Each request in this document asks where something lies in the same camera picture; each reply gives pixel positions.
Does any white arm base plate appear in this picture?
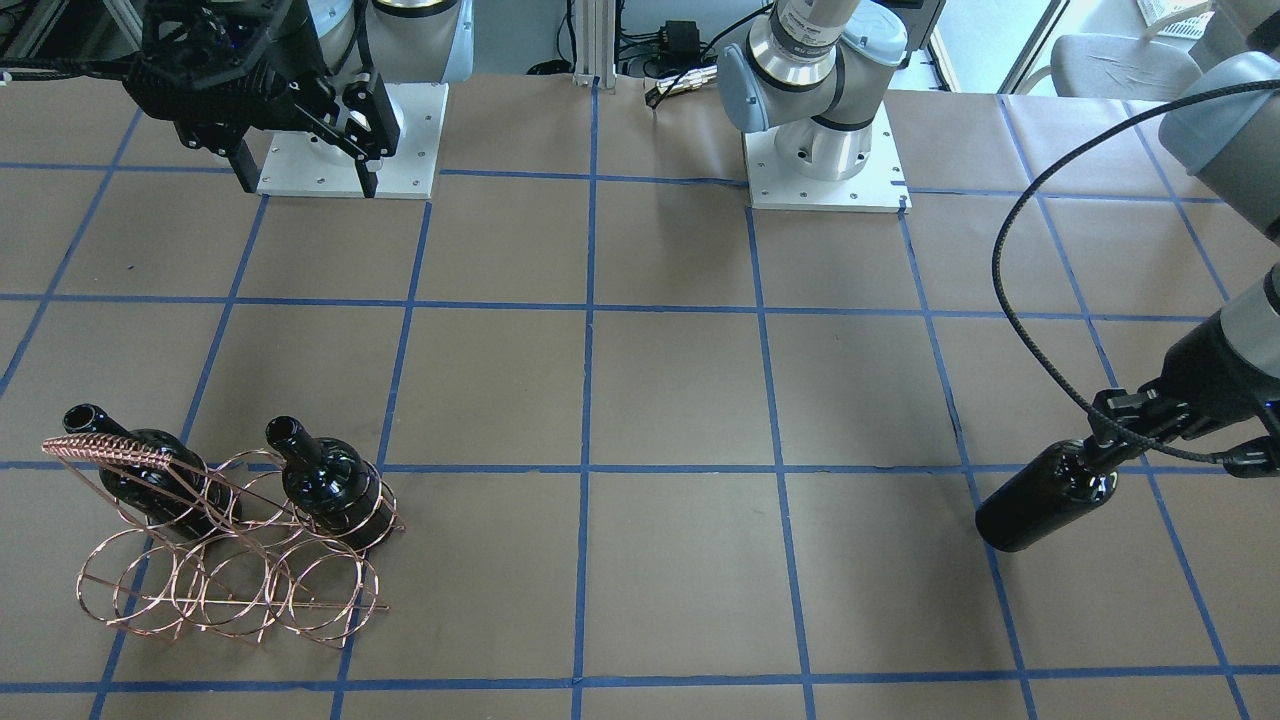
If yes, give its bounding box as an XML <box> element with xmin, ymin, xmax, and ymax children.
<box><xmin>742</xmin><ymin>105</ymin><xmax>913</xmax><ymax>214</ymax></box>
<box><xmin>257</xmin><ymin>82</ymin><xmax>449</xmax><ymax>200</ymax></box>

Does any dark wine bottle in basket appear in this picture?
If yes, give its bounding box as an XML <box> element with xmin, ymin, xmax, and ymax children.
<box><xmin>265</xmin><ymin>416</ymin><xmax>394</xmax><ymax>551</ymax></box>

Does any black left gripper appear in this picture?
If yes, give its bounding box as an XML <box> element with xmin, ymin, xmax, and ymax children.
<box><xmin>1085</xmin><ymin>310</ymin><xmax>1279</xmax><ymax>471</ymax></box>

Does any copper wire wine basket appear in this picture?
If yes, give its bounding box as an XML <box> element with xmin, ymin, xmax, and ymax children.
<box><xmin>42</xmin><ymin>434</ymin><xmax>388</xmax><ymax>648</ymax></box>

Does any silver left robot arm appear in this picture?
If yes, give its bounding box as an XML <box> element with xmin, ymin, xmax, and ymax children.
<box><xmin>1051</xmin><ymin>1</ymin><xmax>1279</xmax><ymax>477</ymax></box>

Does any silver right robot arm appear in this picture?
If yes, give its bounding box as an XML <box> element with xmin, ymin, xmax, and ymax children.
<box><xmin>123</xmin><ymin>1</ymin><xmax>474</xmax><ymax>200</ymax></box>

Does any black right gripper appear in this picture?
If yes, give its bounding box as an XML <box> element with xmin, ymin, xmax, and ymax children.
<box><xmin>122</xmin><ymin>1</ymin><xmax>401</xmax><ymax>199</ymax></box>

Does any aluminium frame post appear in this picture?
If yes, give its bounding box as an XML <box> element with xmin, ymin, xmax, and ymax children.
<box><xmin>566</xmin><ymin>0</ymin><xmax>621</xmax><ymax>94</ymax></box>

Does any grey office chair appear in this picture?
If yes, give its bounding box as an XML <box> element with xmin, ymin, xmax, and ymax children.
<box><xmin>1018</xmin><ymin>0</ymin><xmax>1280</xmax><ymax>99</ymax></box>

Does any dark wine bottle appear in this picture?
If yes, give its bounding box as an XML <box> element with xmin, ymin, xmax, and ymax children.
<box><xmin>974</xmin><ymin>439</ymin><xmax>1117</xmax><ymax>553</ymax></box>
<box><xmin>265</xmin><ymin>416</ymin><xmax>394</xmax><ymax>551</ymax></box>

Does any black braided cable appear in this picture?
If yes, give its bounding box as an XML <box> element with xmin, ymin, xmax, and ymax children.
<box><xmin>993</xmin><ymin>79</ymin><xmax>1280</xmax><ymax>462</ymax></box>

